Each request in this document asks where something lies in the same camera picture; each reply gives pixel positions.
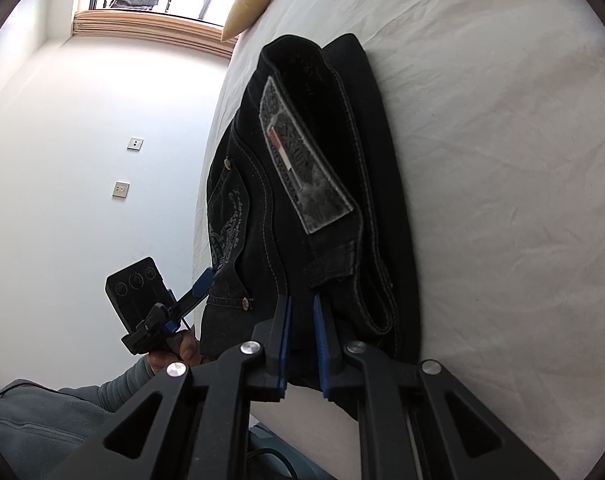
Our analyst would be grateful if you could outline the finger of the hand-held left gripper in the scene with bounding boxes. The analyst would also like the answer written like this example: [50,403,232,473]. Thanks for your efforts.
[170,267,217,323]

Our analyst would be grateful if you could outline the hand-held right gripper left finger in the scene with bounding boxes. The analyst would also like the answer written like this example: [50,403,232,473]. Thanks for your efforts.
[52,295,296,480]

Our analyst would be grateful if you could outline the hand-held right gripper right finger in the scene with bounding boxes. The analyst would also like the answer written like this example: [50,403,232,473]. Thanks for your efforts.
[312,294,558,480]

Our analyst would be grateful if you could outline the black denim pants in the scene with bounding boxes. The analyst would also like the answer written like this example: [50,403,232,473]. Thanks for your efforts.
[198,34,423,421]

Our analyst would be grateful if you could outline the person's left hand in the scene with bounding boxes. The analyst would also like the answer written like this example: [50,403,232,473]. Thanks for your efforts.
[147,330,206,376]

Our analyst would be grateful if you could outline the white bed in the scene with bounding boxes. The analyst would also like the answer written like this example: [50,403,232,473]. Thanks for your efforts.
[190,0,605,480]

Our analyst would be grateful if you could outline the beige curtain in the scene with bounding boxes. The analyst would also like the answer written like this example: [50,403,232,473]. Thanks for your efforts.
[72,9,234,59]

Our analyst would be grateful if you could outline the yellow pillow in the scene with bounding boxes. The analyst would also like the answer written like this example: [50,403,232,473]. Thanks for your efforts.
[221,0,288,43]

